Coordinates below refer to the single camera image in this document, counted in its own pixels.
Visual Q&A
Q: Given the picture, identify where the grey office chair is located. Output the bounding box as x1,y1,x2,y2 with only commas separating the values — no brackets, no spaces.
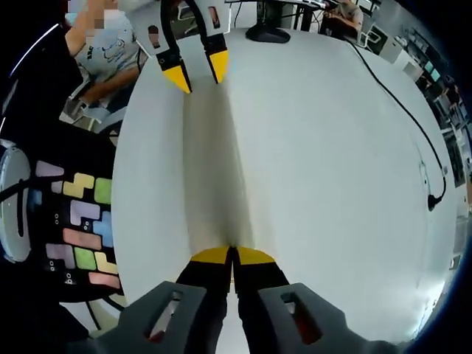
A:
58,83,128,134

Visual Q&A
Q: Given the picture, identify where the black power cable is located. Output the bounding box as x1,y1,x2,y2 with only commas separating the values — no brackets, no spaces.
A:
346,39,449,212

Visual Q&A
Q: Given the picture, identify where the black monitor stand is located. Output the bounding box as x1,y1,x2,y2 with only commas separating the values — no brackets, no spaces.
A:
245,0,292,44

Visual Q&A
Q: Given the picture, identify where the beige cutlery case lid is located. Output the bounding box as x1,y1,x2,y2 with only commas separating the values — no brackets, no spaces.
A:
182,79,237,255

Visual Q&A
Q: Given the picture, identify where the beige cutlery case base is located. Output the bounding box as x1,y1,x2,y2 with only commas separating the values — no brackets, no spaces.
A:
223,83,260,252

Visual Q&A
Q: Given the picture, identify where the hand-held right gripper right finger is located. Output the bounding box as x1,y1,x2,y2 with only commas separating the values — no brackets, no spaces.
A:
232,246,355,354

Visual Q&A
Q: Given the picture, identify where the white worn device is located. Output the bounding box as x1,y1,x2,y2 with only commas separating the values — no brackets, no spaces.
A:
0,145,33,263

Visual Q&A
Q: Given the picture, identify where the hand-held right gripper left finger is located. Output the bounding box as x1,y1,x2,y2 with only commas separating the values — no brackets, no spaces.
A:
110,246,234,354

